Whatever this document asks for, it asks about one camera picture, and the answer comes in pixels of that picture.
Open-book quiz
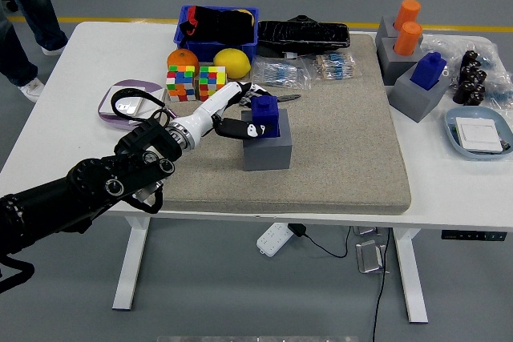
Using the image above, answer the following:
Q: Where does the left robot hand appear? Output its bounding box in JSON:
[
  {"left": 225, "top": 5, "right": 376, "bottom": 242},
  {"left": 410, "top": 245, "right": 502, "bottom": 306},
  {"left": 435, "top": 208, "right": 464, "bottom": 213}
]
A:
[{"left": 182, "top": 80, "right": 278, "bottom": 149}]

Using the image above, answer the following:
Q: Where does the blue square seal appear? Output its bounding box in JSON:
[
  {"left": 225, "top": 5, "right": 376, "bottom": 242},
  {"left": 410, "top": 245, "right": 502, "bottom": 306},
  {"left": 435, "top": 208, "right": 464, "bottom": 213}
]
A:
[
  {"left": 250, "top": 95, "right": 281, "bottom": 139},
  {"left": 409, "top": 51, "right": 448, "bottom": 92}
]

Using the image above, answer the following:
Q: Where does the grey square seal holder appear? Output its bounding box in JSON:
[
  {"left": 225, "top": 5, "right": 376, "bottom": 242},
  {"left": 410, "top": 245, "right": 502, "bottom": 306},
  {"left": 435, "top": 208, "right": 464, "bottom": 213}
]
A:
[
  {"left": 375, "top": 36, "right": 424, "bottom": 87},
  {"left": 388, "top": 66, "right": 452, "bottom": 123},
  {"left": 242, "top": 108, "right": 293, "bottom": 172},
  {"left": 375, "top": 16, "right": 424, "bottom": 42}
]

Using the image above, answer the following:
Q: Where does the orange cylindrical seal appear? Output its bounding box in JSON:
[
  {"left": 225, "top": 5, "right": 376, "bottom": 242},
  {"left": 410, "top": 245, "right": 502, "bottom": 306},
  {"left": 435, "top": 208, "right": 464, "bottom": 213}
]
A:
[
  {"left": 393, "top": 21, "right": 424, "bottom": 57},
  {"left": 394, "top": 0, "right": 422, "bottom": 31}
]

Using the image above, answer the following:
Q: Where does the colourful puzzle cube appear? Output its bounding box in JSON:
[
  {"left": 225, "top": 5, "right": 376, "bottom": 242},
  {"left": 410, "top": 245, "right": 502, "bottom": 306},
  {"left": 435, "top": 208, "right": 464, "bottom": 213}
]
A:
[
  {"left": 198, "top": 65, "right": 228, "bottom": 103},
  {"left": 166, "top": 64, "right": 198, "bottom": 102}
]

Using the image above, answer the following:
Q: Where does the plain white panel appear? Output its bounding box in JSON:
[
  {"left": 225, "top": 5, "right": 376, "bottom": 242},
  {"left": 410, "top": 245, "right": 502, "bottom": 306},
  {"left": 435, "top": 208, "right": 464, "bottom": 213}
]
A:
[{"left": 135, "top": 89, "right": 168, "bottom": 119}]

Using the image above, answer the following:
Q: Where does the yellow lemon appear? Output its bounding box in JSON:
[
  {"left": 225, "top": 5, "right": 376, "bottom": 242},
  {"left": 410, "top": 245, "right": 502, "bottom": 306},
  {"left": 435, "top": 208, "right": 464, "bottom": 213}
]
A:
[{"left": 213, "top": 48, "right": 252, "bottom": 80}]

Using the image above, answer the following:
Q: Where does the orange fruit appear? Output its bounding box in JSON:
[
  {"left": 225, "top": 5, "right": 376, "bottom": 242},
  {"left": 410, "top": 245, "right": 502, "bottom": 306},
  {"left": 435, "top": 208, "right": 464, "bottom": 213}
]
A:
[{"left": 167, "top": 48, "right": 200, "bottom": 74}]

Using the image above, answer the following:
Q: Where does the blue plastic bin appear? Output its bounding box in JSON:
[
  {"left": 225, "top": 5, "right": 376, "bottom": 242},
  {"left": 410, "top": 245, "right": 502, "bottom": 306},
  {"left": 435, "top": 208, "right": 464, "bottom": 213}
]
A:
[{"left": 173, "top": 5, "right": 260, "bottom": 63}]

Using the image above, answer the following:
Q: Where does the purple tray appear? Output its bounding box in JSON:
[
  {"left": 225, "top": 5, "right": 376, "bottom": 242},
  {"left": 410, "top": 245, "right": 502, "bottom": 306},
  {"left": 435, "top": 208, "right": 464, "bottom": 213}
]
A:
[{"left": 97, "top": 78, "right": 166, "bottom": 131}]

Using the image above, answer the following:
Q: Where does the clear bag of blue resistors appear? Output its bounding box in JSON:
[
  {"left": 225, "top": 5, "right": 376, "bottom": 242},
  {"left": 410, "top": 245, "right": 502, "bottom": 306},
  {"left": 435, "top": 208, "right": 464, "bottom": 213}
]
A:
[{"left": 248, "top": 56, "right": 313, "bottom": 91}]

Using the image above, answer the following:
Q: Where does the black and silver pen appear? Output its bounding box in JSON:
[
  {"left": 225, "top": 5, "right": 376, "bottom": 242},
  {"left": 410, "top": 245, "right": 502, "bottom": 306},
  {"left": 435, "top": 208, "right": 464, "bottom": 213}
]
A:
[{"left": 239, "top": 94, "right": 302, "bottom": 109}]

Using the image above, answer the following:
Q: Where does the black cloth with red trim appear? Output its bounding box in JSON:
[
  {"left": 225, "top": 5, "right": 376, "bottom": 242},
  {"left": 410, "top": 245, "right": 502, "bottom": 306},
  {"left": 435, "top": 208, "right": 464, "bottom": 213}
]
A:
[{"left": 179, "top": 5, "right": 255, "bottom": 45}]

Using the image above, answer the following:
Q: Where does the yellow item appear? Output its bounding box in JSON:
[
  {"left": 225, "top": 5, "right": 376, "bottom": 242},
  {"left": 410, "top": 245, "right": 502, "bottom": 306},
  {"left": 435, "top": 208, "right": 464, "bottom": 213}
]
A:
[{"left": 236, "top": 8, "right": 257, "bottom": 26}]

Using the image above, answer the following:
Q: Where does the clear bag of mixed resistors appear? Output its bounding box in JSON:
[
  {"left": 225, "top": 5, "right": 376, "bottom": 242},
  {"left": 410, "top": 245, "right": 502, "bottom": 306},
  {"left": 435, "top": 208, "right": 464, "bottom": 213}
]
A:
[{"left": 308, "top": 52, "right": 362, "bottom": 82}]

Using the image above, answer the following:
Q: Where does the grey-brown mat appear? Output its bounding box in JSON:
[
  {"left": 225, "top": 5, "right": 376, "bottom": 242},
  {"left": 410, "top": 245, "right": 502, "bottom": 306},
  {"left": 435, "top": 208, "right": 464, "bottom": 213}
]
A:
[{"left": 146, "top": 33, "right": 413, "bottom": 215}]

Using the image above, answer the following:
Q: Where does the white power strip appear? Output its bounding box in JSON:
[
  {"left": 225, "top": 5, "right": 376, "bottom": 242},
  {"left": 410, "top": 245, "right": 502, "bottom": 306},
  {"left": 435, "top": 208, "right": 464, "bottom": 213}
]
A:
[{"left": 256, "top": 222, "right": 293, "bottom": 258}]

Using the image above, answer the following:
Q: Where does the white table leg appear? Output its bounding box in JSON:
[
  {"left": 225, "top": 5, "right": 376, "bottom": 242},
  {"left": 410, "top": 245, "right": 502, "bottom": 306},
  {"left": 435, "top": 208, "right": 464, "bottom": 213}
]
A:
[
  {"left": 392, "top": 227, "right": 429, "bottom": 324},
  {"left": 111, "top": 216, "right": 151, "bottom": 311}
]

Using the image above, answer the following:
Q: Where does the person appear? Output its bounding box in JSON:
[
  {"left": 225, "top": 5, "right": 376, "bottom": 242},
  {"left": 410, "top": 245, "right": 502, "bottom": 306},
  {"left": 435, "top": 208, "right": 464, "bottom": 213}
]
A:
[{"left": 0, "top": 0, "right": 69, "bottom": 103}]

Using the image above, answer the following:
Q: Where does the light blue tray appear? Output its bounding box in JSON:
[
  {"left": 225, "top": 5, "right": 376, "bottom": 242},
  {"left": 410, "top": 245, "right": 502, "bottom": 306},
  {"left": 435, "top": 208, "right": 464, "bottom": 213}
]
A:
[{"left": 444, "top": 107, "right": 513, "bottom": 162}]

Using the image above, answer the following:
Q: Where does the empty clear plastic bag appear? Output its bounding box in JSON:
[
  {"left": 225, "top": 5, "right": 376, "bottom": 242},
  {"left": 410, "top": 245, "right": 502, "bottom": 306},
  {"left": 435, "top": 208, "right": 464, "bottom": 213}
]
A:
[{"left": 420, "top": 34, "right": 498, "bottom": 78}]

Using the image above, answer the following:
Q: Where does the clear bag of blue parts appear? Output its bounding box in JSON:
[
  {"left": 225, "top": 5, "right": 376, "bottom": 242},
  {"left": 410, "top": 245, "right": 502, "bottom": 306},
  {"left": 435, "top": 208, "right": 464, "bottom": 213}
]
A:
[{"left": 480, "top": 57, "right": 513, "bottom": 111}]

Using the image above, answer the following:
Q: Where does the black table control panel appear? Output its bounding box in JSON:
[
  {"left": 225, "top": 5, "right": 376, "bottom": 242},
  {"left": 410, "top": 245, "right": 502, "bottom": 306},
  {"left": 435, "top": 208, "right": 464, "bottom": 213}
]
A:
[{"left": 441, "top": 230, "right": 508, "bottom": 242}]

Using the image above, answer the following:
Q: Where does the white wall socket panel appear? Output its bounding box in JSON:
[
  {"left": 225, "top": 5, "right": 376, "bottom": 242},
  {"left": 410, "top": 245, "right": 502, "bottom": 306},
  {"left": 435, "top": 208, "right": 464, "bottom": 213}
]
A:
[{"left": 99, "top": 85, "right": 147, "bottom": 119}]

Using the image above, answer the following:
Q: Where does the black plug with cord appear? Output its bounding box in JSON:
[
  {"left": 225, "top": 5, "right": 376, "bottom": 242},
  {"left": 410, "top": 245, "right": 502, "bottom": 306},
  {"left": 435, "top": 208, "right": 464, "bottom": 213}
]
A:
[{"left": 288, "top": 223, "right": 352, "bottom": 259}]

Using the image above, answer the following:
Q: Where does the small metal bracket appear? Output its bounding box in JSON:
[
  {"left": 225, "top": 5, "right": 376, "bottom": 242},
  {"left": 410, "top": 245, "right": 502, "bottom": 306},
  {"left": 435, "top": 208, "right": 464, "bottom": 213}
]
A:
[{"left": 352, "top": 225, "right": 382, "bottom": 237}]

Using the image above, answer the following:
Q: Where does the large metal bracket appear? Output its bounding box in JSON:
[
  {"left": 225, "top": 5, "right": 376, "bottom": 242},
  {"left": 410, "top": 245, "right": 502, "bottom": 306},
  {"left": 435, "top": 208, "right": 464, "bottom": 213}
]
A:
[{"left": 355, "top": 239, "right": 388, "bottom": 275}]

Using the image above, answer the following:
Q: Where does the black floor cable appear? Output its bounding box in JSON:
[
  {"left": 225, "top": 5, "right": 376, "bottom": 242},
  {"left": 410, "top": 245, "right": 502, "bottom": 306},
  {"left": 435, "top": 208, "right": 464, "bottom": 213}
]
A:
[{"left": 371, "top": 229, "right": 392, "bottom": 342}]

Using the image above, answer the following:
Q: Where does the white wall switch panel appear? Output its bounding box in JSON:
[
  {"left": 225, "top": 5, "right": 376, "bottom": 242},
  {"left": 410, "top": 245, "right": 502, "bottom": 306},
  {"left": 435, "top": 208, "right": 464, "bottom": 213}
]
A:
[{"left": 455, "top": 117, "right": 504, "bottom": 154}]

